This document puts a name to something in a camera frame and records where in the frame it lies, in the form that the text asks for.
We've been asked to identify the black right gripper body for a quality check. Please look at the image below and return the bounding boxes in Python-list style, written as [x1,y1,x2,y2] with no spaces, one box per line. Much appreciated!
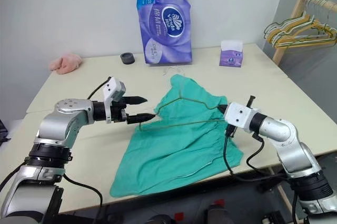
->
[225,125,237,138]

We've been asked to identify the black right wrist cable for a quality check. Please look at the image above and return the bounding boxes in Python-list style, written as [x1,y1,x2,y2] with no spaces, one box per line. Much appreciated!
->
[223,128,289,181]

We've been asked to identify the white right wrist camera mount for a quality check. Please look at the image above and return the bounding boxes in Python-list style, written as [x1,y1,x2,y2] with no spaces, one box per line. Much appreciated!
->
[223,101,261,132]

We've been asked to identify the yellow wire hanger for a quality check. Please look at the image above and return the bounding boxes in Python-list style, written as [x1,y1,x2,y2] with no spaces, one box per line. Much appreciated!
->
[273,11,337,48]

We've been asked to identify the purple toilet paper pack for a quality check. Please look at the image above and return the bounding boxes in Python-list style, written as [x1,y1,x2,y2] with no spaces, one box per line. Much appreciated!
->
[135,0,194,65]

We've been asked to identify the pink fluffy cloth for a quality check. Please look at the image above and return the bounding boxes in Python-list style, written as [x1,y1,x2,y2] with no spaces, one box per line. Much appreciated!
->
[49,53,83,74]

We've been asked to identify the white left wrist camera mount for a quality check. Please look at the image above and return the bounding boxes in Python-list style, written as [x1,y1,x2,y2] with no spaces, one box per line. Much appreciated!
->
[102,76,127,125]

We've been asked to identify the wooden clothes rack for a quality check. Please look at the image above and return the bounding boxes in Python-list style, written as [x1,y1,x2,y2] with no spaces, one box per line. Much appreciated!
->
[272,0,337,67]

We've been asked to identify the olive wire hanger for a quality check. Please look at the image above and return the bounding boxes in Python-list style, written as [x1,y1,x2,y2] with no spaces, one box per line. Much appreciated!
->
[139,75,229,133]

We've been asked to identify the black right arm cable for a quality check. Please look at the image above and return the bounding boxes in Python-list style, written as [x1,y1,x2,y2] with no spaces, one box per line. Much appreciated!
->
[246,135,289,178]

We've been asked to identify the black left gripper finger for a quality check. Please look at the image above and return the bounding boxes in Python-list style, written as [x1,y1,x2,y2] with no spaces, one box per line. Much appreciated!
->
[126,113,158,125]
[123,96,148,105]

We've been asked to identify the white wire hanger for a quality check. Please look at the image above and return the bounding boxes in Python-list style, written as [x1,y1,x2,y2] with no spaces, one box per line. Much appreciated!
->
[266,11,335,44]

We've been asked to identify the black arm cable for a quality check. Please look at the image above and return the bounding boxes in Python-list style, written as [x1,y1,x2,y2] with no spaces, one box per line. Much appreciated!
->
[246,135,289,178]
[62,173,104,210]

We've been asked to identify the dark rounded shape red top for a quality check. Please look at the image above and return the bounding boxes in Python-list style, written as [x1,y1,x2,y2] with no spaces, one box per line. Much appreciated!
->
[206,199,229,224]

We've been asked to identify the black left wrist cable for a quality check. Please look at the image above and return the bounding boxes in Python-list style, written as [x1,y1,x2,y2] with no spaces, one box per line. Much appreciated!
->
[87,76,113,100]

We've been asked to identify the purple tissue box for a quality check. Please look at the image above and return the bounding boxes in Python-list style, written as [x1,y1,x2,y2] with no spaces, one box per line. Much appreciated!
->
[219,40,243,68]

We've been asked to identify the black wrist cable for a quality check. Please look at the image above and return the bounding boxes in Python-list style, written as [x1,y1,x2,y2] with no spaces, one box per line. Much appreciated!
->
[223,128,289,181]
[87,76,113,100]

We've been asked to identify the green shorts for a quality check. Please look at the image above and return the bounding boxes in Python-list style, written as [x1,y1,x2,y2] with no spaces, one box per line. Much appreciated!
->
[110,74,244,198]

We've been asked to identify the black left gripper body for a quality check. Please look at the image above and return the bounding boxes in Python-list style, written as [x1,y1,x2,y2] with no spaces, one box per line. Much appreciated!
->
[110,97,130,124]

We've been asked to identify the green wire hanger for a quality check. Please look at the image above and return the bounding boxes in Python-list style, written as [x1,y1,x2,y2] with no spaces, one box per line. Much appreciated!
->
[263,18,337,44]

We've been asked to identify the black object at table side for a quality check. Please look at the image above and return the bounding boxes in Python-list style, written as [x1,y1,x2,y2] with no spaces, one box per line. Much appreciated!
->
[0,119,9,146]

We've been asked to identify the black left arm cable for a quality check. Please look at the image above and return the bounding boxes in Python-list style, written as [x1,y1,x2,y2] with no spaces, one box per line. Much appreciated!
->
[62,173,104,210]

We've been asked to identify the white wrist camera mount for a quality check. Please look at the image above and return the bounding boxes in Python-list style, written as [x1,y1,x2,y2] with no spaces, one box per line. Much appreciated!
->
[102,76,127,125]
[223,101,261,132]

